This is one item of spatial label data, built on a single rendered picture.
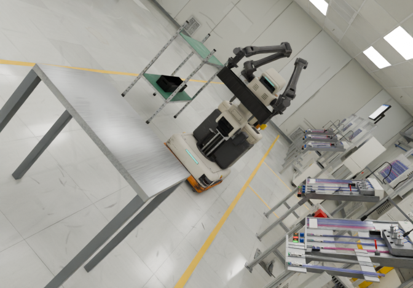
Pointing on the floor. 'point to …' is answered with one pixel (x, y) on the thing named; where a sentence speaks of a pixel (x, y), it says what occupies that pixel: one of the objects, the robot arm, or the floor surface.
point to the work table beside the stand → (50, 77)
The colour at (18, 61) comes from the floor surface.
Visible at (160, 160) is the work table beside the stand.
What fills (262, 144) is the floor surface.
